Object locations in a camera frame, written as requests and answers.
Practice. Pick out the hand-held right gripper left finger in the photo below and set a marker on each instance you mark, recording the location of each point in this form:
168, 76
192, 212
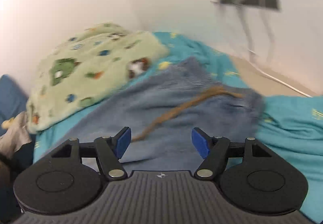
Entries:
123, 142

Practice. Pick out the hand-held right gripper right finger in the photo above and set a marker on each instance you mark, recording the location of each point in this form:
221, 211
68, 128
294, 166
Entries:
200, 142

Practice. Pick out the blue denim jeans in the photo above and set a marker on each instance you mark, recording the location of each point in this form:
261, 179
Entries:
164, 103

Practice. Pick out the brown braided belt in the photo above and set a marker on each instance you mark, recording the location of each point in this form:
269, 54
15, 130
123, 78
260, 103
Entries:
181, 108

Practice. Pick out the green printed fleece blanket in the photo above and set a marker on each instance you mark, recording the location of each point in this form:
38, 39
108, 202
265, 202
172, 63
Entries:
88, 67

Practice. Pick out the teal bed sheet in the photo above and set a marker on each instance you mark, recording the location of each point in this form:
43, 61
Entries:
287, 125

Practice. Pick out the bare mattress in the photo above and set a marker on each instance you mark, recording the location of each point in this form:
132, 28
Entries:
252, 70

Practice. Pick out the beige cloth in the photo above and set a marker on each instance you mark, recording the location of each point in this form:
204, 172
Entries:
15, 138

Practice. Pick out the blue covered sofa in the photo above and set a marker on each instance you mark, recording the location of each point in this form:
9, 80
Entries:
11, 95

